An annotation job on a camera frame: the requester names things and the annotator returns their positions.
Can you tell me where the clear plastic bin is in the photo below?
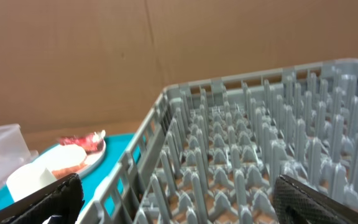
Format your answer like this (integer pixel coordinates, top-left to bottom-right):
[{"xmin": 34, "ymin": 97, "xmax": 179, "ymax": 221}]
[{"xmin": 0, "ymin": 124, "xmax": 39, "ymax": 188}]

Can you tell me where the white plastic cup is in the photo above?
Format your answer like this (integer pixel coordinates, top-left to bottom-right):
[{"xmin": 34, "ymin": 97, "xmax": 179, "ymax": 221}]
[{"xmin": 6, "ymin": 163, "xmax": 57, "ymax": 202}]

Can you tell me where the red snack wrapper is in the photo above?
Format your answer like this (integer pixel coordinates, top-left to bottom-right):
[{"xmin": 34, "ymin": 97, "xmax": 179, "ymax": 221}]
[{"xmin": 59, "ymin": 130, "xmax": 106, "ymax": 153}]

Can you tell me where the large pink plate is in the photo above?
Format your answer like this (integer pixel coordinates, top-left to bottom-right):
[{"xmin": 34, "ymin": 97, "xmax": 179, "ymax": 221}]
[{"xmin": 33, "ymin": 140, "xmax": 106, "ymax": 177}]

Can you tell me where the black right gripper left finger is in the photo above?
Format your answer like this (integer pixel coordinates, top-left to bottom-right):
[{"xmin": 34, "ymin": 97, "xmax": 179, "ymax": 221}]
[{"xmin": 0, "ymin": 173, "xmax": 85, "ymax": 224}]

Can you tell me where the grey dishwasher rack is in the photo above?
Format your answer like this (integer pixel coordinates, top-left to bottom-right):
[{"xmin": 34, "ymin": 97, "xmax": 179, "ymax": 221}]
[{"xmin": 78, "ymin": 59, "xmax": 358, "ymax": 223}]

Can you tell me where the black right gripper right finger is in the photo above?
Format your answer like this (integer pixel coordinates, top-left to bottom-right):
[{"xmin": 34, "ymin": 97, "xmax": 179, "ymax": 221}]
[{"xmin": 273, "ymin": 175, "xmax": 358, "ymax": 224}]

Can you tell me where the teal plastic tray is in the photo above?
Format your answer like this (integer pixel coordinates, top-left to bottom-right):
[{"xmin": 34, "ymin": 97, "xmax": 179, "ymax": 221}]
[{"xmin": 0, "ymin": 133, "xmax": 135, "ymax": 210}]

